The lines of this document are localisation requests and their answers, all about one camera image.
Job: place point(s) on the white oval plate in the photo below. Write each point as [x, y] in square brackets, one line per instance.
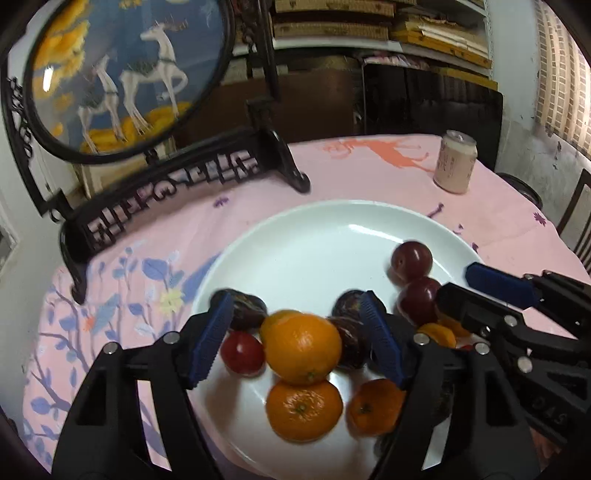
[314, 249]

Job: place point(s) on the wooden chair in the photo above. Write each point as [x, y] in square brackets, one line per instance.
[579, 221]

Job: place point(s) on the black round stool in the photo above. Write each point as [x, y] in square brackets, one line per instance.
[521, 189]

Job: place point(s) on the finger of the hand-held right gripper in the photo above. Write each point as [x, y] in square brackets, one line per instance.
[466, 304]
[498, 282]

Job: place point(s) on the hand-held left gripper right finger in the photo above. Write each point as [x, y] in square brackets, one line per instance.
[381, 341]

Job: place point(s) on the yellow-orange round fruit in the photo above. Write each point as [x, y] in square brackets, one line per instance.
[455, 326]

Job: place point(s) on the purple plum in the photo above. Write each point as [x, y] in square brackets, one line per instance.
[411, 261]
[418, 300]

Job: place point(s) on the black panel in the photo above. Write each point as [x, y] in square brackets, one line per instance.
[434, 106]

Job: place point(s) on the white wall shelf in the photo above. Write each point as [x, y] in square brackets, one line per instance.
[369, 44]

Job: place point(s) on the pink printed tablecloth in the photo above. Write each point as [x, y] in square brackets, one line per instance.
[351, 184]

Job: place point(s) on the dark wrinkled fruit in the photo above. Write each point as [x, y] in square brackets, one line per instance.
[353, 346]
[247, 311]
[348, 307]

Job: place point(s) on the pale drink can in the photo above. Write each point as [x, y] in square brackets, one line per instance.
[455, 161]

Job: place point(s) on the pile of woven flat boxes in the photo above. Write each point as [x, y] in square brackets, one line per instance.
[332, 30]

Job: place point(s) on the round deer picture table screen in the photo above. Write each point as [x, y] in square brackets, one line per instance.
[138, 92]

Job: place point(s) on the brown wooden board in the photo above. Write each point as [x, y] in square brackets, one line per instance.
[314, 106]

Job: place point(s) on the large mandarin orange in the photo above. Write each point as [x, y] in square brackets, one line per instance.
[304, 410]

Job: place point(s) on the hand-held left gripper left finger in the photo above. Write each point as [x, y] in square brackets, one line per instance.
[212, 337]

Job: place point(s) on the red cherry tomato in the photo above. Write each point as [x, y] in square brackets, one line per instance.
[242, 353]
[464, 347]

